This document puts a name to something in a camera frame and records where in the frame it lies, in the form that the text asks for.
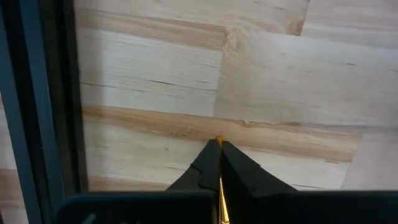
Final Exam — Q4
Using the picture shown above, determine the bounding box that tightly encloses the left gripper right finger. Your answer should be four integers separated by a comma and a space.
221, 141, 299, 197

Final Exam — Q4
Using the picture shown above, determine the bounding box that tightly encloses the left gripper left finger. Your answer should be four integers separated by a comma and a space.
167, 139, 223, 195

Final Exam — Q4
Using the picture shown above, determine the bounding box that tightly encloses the thin round gold-ferrule paintbrush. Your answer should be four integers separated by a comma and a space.
215, 135, 231, 224

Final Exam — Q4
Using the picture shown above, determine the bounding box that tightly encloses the black aluminium table frame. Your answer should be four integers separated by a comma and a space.
0, 0, 90, 224

